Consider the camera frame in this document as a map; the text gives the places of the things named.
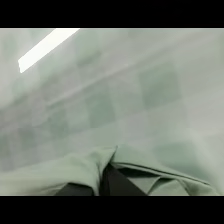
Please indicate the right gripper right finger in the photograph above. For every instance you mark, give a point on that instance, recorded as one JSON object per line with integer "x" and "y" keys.
{"x": 116, "y": 183}

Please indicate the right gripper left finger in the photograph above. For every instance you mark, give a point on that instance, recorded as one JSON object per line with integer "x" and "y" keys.
{"x": 76, "y": 190}

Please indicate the pale green shirt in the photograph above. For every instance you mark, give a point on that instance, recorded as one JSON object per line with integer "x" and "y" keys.
{"x": 60, "y": 173}

